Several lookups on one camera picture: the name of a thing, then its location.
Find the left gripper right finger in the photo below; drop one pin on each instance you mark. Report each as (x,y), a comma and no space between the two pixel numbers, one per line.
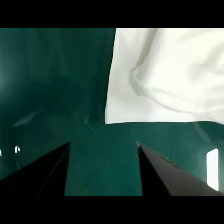
(166,180)

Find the white shirt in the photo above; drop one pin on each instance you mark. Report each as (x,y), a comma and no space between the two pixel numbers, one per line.
(166,76)

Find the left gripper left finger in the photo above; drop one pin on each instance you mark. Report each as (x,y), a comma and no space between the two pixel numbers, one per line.
(43,173)

